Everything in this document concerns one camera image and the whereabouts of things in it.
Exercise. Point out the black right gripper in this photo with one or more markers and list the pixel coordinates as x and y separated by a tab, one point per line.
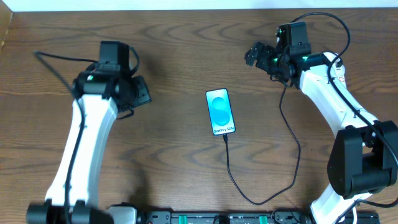
265	58

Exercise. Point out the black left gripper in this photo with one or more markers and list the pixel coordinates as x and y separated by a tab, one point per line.
142	91

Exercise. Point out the blue Galaxy smartphone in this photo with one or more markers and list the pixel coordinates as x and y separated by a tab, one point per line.
220	112

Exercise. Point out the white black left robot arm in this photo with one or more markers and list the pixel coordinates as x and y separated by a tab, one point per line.
106	91

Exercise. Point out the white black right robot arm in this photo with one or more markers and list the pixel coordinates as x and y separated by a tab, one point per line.
363	160

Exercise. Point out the white power strip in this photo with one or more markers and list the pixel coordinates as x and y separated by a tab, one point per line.
342	80

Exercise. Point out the white USB wall charger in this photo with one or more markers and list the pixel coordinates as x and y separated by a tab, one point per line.
337	69

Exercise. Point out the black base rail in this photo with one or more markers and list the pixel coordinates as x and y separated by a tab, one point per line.
281	216

